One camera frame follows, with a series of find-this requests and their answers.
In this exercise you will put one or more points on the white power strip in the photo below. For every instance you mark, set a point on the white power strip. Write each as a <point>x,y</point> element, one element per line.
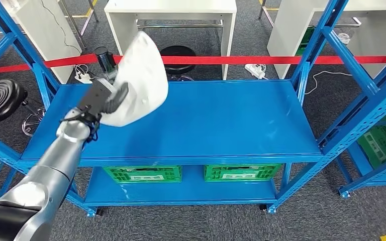
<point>255,70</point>
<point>83,77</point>

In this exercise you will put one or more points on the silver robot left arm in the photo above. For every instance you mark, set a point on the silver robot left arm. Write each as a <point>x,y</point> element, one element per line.
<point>53,166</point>

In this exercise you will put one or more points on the black stanchion post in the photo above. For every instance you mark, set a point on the black stanchion post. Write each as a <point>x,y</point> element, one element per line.
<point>104,60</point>

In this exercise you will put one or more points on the white plastic body panel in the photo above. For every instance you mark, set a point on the white plastic body panel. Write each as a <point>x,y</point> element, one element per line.
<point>143,76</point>

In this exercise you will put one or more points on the white table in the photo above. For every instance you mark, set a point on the white table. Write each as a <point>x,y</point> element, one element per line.
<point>43,33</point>
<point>286,36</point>
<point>169,6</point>

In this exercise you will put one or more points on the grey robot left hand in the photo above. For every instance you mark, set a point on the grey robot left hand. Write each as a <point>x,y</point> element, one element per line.
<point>94,98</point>

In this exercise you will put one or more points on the red barrier belt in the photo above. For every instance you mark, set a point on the red barrier belt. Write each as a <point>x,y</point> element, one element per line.
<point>213,60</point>

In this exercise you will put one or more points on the black round stool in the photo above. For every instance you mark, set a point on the black round stool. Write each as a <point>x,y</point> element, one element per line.
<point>178,58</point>
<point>0,99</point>

